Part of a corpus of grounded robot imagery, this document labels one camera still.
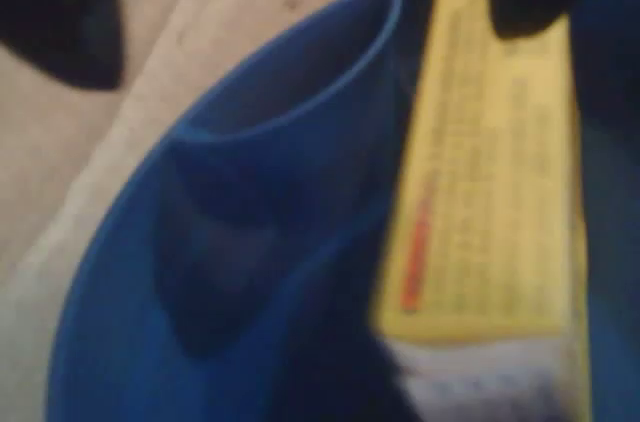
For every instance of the yellow rectangular block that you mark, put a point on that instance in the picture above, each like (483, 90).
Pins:
(490, 167)

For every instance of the blue round bowl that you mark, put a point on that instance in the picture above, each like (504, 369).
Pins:
(250, 242)

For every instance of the beige wrinkled table cloth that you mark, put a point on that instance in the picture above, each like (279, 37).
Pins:
(200, 17)

